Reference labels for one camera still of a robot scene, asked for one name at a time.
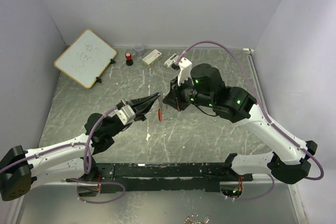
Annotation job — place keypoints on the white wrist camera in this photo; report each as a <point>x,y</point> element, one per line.
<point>185,67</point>
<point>126,114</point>

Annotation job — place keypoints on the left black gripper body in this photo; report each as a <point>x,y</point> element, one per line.
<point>128,103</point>

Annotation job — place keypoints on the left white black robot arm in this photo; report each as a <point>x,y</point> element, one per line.
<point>23,170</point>

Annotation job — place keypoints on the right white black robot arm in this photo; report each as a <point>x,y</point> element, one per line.
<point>202,85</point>

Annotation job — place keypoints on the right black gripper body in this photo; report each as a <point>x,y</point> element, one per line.
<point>185,90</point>

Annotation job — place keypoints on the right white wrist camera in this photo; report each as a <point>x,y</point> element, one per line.
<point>185,67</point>

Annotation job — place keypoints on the small metal parts pile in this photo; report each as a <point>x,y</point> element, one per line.
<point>196,219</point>

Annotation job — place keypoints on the clear plastic cup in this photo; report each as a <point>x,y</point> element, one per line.
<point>139,50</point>

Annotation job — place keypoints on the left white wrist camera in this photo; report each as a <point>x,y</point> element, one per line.
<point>126,114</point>

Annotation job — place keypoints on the small whiteboard wooden frame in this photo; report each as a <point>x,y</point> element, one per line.
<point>86,59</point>

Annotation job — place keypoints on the aluminium frame rail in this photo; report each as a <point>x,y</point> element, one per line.
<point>293,189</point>

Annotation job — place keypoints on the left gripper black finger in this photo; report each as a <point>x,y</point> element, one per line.
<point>140,112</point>
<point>145,101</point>

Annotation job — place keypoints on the red carabiner keyring with keys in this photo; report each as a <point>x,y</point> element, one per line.
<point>162,108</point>

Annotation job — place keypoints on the red black stamp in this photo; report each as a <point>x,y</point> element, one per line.
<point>129,60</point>

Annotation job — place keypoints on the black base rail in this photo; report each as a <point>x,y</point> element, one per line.
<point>157,177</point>

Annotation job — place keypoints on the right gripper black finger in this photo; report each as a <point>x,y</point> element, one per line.
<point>174,104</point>
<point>174,94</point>

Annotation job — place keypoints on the white cardboard box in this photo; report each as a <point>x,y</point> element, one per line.
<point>153,57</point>

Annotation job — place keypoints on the white rectangular device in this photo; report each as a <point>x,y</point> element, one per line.
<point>171,60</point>

